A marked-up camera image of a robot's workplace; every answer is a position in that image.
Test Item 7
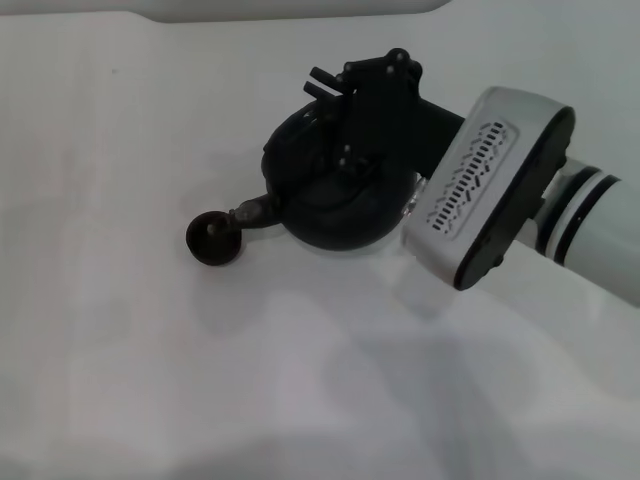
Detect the black round teapot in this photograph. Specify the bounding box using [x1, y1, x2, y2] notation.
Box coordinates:
[229, 97, 419, 251]

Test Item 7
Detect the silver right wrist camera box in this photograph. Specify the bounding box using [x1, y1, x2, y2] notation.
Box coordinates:
[402, 85, 576, 292]

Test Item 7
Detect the small dark brown teacup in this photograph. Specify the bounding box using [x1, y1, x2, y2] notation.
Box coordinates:
[184, 210, 245, 268]

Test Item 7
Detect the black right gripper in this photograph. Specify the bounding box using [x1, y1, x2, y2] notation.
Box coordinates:
[303, 47, 466, 176]

